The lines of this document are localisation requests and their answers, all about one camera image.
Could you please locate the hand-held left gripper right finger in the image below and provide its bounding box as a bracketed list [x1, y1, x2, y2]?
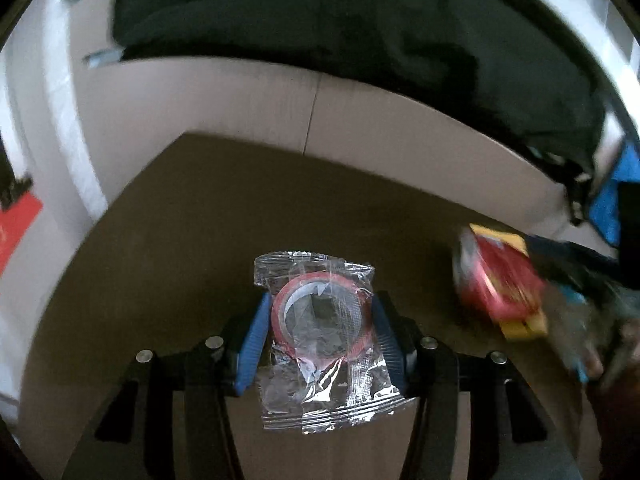
[372, 290, 576, 480]

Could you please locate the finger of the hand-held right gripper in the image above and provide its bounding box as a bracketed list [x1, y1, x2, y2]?
[520, 232, 626, 293]

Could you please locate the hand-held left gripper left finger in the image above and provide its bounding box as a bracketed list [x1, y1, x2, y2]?
[62, 290, 273, 480]

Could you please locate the clear foil wrapper red ring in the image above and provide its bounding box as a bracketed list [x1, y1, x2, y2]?
[253, 249, 407, 433]

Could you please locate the red yellow snack packet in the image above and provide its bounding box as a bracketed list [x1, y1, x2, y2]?
[452, 224, 548, 342]

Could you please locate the person's right hand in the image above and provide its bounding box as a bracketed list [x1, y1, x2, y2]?
[582, 320, 640, 393]

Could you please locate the blue padded bag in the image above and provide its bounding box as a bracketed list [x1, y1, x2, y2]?
[587, 140, 640, 248]

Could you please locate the red floor mat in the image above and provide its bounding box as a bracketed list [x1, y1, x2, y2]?
[0, 192, 44, 276]

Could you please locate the black cloth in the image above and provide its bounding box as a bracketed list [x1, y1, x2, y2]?
[110, 0, 608, 226]

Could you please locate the grey bracket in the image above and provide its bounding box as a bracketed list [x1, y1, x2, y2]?
[82, 47, 126, 69]

